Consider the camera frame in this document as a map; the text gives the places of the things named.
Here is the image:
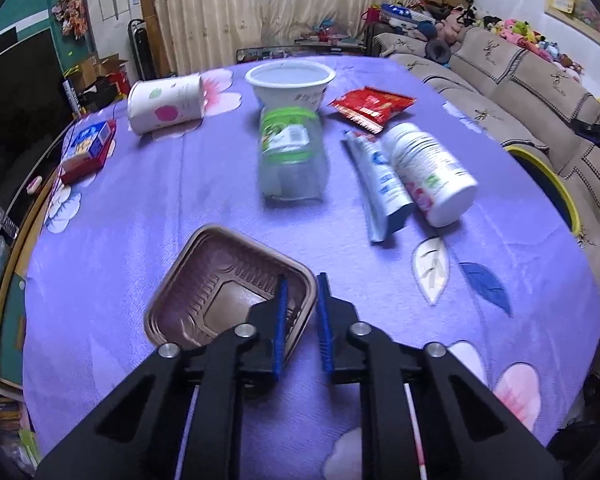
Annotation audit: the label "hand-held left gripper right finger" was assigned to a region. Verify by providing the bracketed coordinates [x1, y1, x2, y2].
[316, 273, 563, 480]

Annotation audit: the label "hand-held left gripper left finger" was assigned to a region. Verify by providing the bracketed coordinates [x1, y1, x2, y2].
[35, 274, 289, 480]

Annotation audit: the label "black bin with yellow rim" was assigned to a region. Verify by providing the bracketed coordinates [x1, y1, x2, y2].
[504, 144, 582, 237]

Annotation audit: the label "brown plastic tray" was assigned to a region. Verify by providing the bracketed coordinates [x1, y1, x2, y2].
[144, 224, 317, 366]

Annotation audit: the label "white blue toothpaste tube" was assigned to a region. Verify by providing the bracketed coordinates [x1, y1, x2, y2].
[342, 129, 415, 243]

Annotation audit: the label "clear bottle with green label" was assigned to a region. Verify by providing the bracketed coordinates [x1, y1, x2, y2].
[257, 106, 328, 202]

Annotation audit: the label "white pill bottle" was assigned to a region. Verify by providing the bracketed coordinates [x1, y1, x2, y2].
[382, 121, 478, 228]

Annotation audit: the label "red snack wrapper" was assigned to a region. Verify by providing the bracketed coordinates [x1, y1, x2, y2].
[328, 87, 416, 135]

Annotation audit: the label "white plastic bowl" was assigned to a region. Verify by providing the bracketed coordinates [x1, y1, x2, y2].
[245, 60, 337, 112]

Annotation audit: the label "white paper cup pink dots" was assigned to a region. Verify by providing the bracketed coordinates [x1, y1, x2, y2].
[126, 73, 204, 136]

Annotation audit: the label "beige covered sofa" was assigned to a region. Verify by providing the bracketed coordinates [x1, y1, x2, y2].
[372, 27, 600, 306]

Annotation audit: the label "pile of plush toys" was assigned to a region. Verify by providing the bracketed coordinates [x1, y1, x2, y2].
[365, 0, 586, 71]

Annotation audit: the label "red flat box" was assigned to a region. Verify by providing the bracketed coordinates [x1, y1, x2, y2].
[60, 121, 117, 185]

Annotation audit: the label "yellow green television cabinet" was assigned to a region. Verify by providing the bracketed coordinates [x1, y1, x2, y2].
[0, 167, 66, 391]

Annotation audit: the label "green packets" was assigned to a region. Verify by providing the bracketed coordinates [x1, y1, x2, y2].
[17, 427, 43, 465]

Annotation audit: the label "glass coffee table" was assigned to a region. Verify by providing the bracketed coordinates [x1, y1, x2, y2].
[236, 42, 368, 63]

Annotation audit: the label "stack of books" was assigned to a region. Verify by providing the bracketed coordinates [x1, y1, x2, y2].
[0, 395, 36, 461]

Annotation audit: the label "red container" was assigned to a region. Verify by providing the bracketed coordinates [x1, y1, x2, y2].
[107, 72, 131, 99]

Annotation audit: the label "black case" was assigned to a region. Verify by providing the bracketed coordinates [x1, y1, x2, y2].
[77, 79, 118, 111]

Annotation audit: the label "white printed box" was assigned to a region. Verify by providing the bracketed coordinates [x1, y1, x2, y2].
[62, 80, 81, 116]

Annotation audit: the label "black white tower fan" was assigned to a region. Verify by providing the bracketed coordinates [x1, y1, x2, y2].
[128, 18, 153, 77]

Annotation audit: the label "open cardboard box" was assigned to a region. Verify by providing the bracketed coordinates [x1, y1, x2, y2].
[75, 55, 128, 88]

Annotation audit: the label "large black television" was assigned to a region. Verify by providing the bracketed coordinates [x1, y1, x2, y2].
[0, 29, 78, 241]

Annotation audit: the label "hanging flower decoration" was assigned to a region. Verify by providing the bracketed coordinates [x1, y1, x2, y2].
[51, 0, 88, 40]

